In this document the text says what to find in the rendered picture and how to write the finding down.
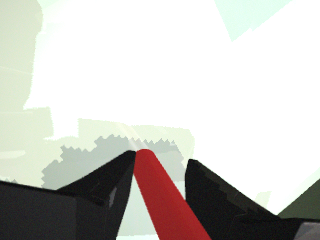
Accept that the red peg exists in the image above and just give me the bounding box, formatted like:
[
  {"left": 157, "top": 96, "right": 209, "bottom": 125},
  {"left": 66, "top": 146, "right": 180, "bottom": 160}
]
[{"left": 133, "top": 149, "right": 212, "bottom": 240}]

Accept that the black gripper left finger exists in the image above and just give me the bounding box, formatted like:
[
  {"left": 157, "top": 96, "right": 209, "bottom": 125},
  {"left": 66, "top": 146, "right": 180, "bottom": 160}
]
[{"left": 0, "top": 150, "right": 136, "bottom": 240}]

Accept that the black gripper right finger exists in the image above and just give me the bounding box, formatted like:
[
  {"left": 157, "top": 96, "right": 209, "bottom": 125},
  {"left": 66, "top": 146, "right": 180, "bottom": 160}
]
[{"left": 185, "top": 159, "right": 320, "bottom": 240}]

